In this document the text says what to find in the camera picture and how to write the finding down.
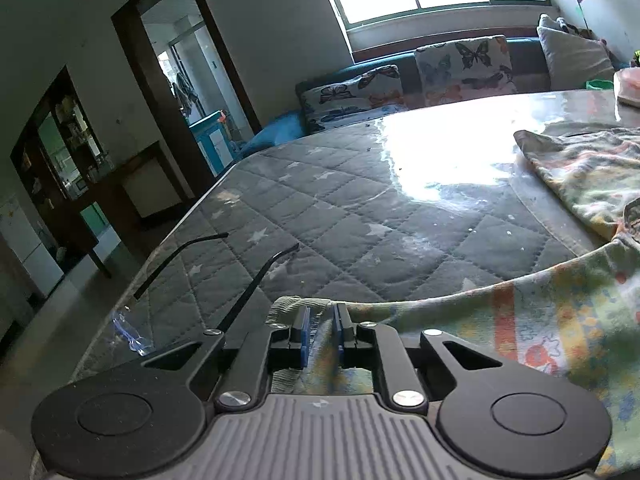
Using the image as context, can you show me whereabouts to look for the dark wooden side table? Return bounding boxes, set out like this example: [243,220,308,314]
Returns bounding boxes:
[75,140,194,279]

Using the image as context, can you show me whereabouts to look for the butterfly print cushion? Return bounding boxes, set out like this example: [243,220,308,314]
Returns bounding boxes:
[414,35,519,108]
[299,64,407,135]

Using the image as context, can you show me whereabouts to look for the dark wooden door frame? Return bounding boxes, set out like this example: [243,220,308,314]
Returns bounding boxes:
[111,0,263,201]

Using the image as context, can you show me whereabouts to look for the grey plain pillow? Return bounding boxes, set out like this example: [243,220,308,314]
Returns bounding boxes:
[537,14,617,93]

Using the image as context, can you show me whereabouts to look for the floral multicolour garment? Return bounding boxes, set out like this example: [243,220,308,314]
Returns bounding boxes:
[266,128,640,480]

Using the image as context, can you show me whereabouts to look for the hanging clothes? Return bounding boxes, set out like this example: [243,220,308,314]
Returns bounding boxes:
[172,71,197,117]

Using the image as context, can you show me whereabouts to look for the black-framed eyeglasses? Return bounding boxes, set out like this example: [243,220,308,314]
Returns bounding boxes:
[113,232,301,357]

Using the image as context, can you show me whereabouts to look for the white refrigerator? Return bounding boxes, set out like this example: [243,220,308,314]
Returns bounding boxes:
[0,194,66,303]

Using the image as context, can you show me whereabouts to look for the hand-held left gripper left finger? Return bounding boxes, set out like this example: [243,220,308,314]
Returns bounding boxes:
[141,306,312,407]

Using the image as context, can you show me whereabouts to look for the teal sofa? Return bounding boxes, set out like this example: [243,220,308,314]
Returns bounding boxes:
[239,35,553,162]

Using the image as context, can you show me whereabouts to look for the grey quilted star table cover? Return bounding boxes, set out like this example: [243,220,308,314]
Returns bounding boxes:
[70,89,640,386]

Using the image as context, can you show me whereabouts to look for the dark wooden display cabinet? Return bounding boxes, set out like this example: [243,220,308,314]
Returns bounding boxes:
[10,66,119,281]

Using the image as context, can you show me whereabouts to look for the pink plastic container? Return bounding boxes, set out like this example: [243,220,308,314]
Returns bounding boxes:
[613,67,640,108]

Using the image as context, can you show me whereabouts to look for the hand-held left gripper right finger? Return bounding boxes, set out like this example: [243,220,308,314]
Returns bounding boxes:
[333,303,504,407]

